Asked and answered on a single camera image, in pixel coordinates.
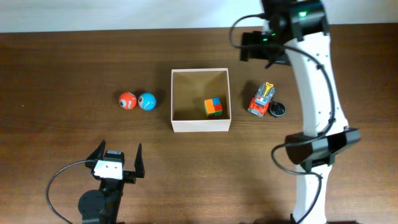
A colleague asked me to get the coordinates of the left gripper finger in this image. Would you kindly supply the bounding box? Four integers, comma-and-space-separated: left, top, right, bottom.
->
85, 140, 106, 169
134, 143, 145, 179

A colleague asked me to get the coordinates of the red toy fire truck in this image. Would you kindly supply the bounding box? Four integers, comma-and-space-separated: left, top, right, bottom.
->
248, 82, 275, 117

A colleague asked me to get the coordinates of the multicolour puzzle cube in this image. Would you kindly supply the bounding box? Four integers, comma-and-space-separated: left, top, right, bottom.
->
204, 97, 223, 116

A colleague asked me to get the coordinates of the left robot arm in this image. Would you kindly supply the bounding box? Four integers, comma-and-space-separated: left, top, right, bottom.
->
78, 141, 145, 224

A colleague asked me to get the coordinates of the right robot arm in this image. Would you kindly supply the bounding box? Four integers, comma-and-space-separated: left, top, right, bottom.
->
237, 0, 360, 223

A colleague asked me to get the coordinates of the red toy ball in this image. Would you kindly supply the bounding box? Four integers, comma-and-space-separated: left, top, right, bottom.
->
119, 92, 137, 110

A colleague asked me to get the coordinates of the blue toy ball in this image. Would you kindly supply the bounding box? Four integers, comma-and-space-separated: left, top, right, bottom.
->
137, 92, 157, 111

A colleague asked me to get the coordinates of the black round toy wheel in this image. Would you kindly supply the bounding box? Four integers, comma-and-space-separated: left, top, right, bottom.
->
269, 101, 286, 118

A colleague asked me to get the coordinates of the pink open cardboard box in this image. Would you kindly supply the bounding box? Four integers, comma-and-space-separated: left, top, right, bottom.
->
170, 68, 232, 133

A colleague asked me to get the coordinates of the right black cable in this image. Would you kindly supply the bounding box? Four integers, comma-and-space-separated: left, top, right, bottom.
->
229, 13, 337, 224

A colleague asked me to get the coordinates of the black cable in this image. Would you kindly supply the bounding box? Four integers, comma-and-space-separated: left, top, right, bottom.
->
229, 13, 337, 224
45, 159, 94, 224

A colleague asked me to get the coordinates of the left black cable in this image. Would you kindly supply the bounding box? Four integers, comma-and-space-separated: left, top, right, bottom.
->
45, 159, 94, 224

